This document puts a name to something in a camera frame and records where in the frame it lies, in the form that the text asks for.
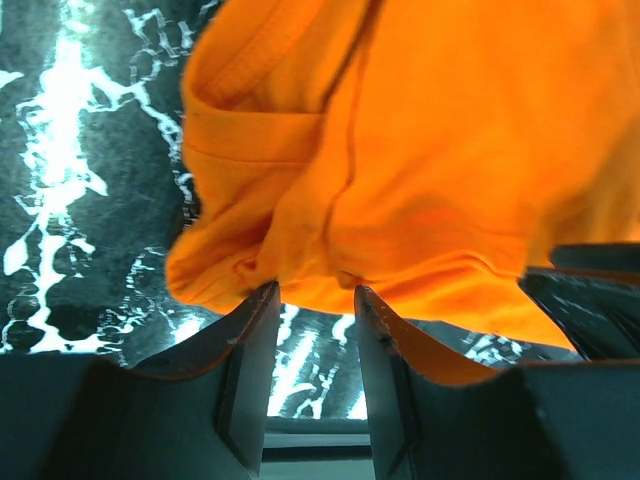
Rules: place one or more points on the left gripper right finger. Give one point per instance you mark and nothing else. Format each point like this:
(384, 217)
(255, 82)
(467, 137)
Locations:
(435, 414)

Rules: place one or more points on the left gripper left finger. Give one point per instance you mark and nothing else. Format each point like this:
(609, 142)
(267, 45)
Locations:
(196, 410)

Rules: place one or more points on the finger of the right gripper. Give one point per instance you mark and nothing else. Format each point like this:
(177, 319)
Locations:
(591, 292)

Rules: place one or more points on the orange t shirt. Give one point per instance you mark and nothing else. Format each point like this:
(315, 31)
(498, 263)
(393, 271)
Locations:
(431, 150)

